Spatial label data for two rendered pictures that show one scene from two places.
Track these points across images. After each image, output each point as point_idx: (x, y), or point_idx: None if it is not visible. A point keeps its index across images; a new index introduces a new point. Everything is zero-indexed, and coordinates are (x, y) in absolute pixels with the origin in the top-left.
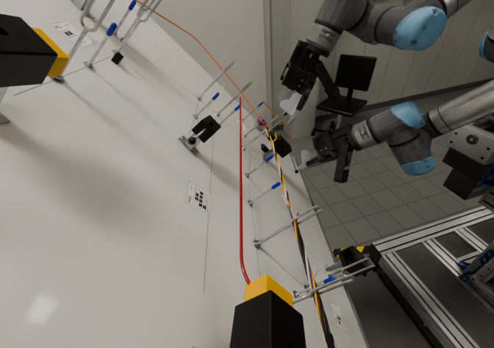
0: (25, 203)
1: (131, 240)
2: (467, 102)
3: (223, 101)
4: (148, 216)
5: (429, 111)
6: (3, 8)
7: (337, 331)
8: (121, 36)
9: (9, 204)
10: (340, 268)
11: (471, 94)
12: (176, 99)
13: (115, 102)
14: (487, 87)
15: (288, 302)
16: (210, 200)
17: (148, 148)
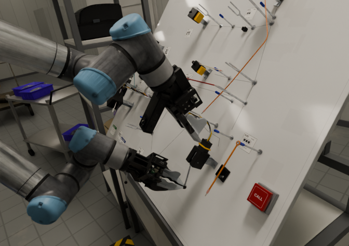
0: (189, 40)
1: (181, 59)
2: (21, 153)
3: (277, 121)
4: (185, 62)
5: (40, 179)
6: (243, 1)
7: (139, 145)
8: (278, 20)
9: (189, 39)
10: None
11: (13, 151)
12: (238, 64)
13: (219, 41)
14: (4, 143)
15: None
16: None
17: (203, 56)
